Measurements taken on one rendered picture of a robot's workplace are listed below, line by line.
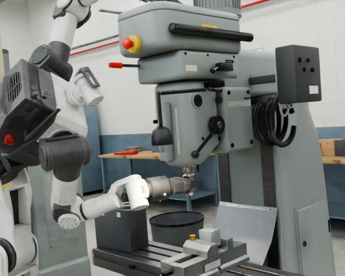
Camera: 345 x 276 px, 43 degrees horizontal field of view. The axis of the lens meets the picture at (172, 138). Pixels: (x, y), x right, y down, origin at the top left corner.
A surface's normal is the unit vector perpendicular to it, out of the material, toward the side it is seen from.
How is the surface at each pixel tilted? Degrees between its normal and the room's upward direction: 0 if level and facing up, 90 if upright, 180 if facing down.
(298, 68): 90
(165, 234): 94
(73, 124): 95
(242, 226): 63
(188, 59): 90
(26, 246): 81
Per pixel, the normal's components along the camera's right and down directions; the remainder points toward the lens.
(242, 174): -0.70, 0.09
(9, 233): -0.40, 0.07
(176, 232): 0.01, 0.11
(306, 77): 0.71, -0.02
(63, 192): 0.07, 0.61
